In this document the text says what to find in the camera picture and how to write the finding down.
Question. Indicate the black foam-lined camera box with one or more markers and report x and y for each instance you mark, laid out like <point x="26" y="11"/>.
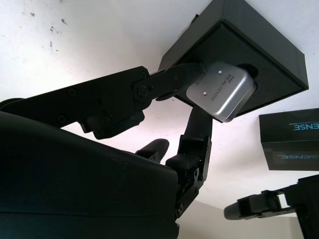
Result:
<point x="249" y="42"/>

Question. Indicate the black RealSense box lid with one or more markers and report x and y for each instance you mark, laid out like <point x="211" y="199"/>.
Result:
<point x="289" y="149"/>

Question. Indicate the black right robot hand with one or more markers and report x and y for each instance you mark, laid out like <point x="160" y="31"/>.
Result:
<point x="74" y="186"/>

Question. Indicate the small silver RealSense camera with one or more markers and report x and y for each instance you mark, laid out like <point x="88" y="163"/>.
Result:
<point x="219" y="92"/>

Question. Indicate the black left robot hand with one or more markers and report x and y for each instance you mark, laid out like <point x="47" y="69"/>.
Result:
<point x="309" y="204"/>

